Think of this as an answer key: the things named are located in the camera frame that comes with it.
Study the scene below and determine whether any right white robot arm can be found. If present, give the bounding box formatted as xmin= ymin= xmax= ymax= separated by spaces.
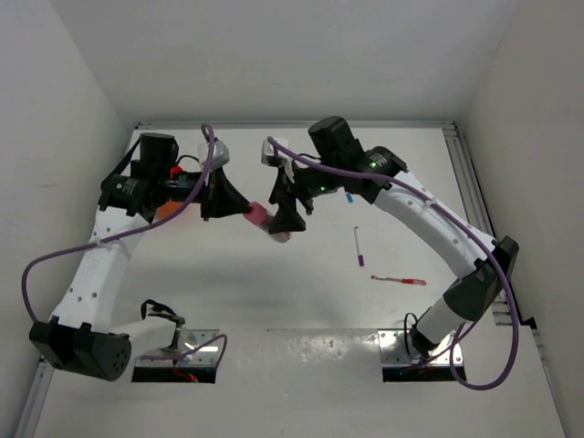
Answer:
xmin=261 ymin=116 xmax=519 ymax=359

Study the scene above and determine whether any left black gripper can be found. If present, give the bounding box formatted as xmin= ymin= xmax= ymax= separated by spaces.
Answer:
xmin=158 ymin=164 xmax=249 ymax=221

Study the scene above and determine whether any white pen purple cap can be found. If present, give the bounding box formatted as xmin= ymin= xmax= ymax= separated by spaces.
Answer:
xmin=353 ymin=226 xmax=365 ymax=267

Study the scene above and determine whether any aluminium table rail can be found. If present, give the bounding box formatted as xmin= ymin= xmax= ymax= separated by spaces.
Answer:
xmin=15 ymin=359 xmax=54 ymax=438
xmin=444 ymin=120 xmax=521 ymax=326

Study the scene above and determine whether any red gel pen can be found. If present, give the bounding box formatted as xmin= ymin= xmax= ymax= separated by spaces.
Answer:
xmin=370 ymin=275 xmax=427 ymax=286

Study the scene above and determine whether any metal base plate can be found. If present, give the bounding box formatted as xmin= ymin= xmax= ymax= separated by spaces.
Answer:
xmin=378 ymin=329 xmax=464 ymax=369
xmin=135 ymin=329 xmax=222 ymax=367

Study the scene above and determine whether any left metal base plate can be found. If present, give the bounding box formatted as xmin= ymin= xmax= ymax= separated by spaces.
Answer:
xmin=135 ymin=329 xmax=222 ymax=367

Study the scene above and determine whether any right aluminium table rail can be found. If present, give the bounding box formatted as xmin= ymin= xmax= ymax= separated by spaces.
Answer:
xmin=444 ymin=120 xmax=521 ymax=326

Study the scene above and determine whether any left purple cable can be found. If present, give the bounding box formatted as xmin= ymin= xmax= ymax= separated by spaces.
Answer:
xmin=21 ymin=122 xmax=228 ymax=366

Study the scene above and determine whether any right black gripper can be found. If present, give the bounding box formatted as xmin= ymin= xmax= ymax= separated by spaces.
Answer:
xmin=268 ymin=157 xmax=341 ymax=231

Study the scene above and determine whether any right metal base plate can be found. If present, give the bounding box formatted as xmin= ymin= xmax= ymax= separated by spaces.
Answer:
xmin=378 ymin=329 xmax=464 ymax=369

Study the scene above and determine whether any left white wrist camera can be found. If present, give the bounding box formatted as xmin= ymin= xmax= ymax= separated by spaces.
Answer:
xmin=198 ymin=139 xmax=230 ymax=172

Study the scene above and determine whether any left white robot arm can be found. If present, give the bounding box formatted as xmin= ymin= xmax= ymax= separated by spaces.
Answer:
xmin=29 ymin=124 xmax=250 ymax=381

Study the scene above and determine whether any orange round organizer container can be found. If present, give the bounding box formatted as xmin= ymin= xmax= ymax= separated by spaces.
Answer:
xmin=156 ymin=202 xmax=182 ymax=219

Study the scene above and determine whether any left aluminium table rail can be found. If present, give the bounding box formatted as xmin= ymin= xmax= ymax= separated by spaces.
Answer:
xmin=15 ymin=359 xmax=54 ymax=438

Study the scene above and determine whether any pink glue stick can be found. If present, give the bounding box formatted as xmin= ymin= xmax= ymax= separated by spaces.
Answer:
xmin=243 ymin=202 xmax=291 ymax=244

